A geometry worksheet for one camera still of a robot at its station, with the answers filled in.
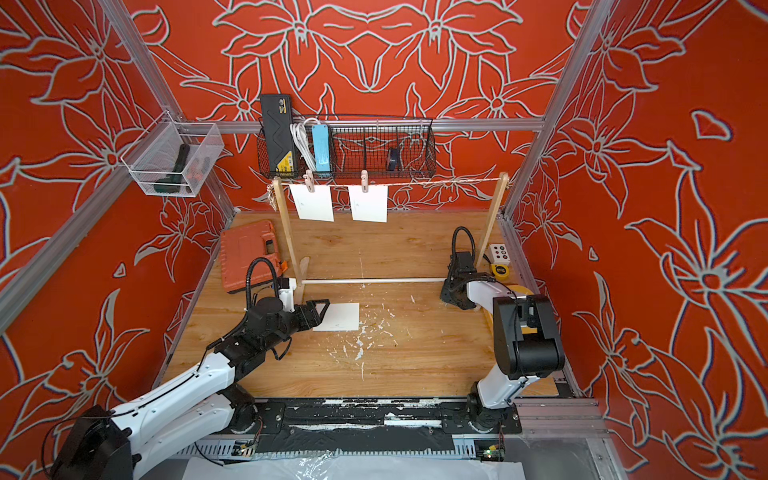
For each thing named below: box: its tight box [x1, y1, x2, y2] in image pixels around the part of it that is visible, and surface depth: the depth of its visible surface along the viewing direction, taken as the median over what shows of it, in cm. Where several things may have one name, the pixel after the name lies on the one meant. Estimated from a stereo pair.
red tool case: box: [220, 220, 288, 293], surface depth 103 cm
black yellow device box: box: [260, 94, 299, 177], surface depth 89 cm
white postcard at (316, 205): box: [289, 184, 335, 222], surface depth 72 cm
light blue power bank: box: [312, 124, 331, 173], surface depth 92 cm
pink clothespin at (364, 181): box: [360, 169, 369, 193], surface depth 66 cm
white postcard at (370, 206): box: [348, 185, 389, 223], surface depth 72 cm
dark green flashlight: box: [154, 143, 190, 194], surface depth 82 cm
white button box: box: [486, 243, 511, 265], surface depth 103 cm
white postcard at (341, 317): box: [312, 302, 360, 331], surface depth 92 cm
